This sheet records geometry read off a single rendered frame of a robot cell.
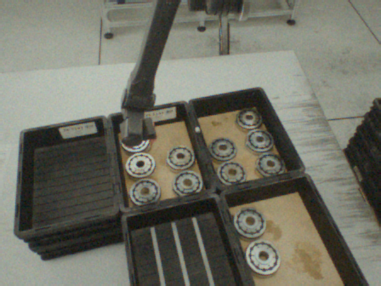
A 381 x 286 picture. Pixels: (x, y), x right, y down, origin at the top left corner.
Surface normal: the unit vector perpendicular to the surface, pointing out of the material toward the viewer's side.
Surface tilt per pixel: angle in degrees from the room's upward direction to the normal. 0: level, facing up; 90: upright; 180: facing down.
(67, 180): 0
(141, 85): 89
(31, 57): 0
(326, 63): 0
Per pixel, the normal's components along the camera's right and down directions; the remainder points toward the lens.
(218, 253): 0.00, -0.60
